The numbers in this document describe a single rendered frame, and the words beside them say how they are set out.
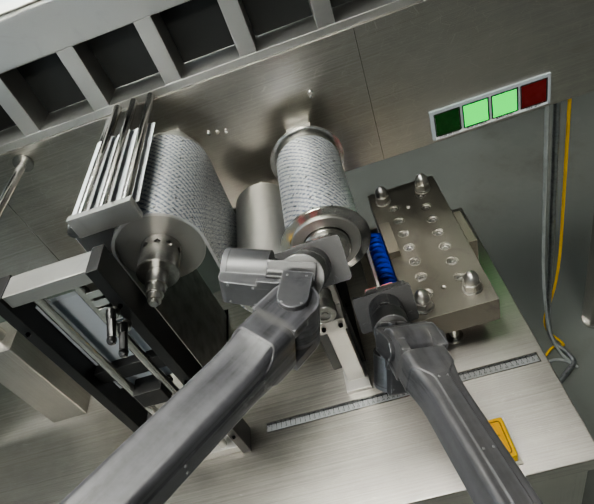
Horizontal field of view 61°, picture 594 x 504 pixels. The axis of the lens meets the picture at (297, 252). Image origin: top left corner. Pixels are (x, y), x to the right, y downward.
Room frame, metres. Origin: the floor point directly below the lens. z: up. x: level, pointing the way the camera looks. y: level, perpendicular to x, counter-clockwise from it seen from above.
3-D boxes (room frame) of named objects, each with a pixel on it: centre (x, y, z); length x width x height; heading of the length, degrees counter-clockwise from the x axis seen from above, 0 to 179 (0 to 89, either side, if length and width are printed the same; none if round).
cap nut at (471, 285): (0.58, -0.27, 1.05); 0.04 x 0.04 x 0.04
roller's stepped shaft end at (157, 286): (0.58, 0.21, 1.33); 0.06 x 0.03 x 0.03; 170
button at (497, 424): (0.36, -0.17, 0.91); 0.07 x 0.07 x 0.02; 80
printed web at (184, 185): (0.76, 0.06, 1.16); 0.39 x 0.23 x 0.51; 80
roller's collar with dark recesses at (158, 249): (0.64, 0.20, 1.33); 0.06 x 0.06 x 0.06; 80
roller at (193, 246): (0.79, 0.17, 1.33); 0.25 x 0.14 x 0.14; 170
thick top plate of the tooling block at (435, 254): (0.75, -0.25, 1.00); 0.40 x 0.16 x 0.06; 170
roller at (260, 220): (0.76, 0.05, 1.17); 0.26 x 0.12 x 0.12; 170
